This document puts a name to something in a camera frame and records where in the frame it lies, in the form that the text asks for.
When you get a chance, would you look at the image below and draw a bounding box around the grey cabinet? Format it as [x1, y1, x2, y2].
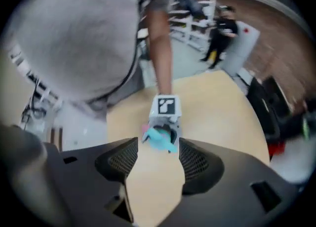
[221, 20, 262, 76]

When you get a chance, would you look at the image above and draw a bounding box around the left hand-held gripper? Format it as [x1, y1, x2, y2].
[147, 94, 183, 146]

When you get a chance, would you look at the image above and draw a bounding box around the light blue cloth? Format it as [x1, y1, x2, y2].
[141, 124, 178, 154]

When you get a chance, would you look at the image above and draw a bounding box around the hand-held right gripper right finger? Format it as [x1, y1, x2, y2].
[158, 137, 305, 227]

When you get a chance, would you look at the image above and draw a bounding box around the black office chair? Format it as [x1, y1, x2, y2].
[246, 75, 297, 143]

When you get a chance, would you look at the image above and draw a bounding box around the grey t-shirt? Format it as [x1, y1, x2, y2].
[3, 0, 179, 123]

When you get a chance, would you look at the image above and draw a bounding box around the white shelving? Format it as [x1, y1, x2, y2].
[169, 0, 218, 52]

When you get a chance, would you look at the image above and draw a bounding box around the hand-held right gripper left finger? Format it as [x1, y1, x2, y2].
[41, 137, 139, 227]

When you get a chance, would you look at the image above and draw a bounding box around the person's left forearm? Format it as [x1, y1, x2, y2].
[147, 5, 174, 96]

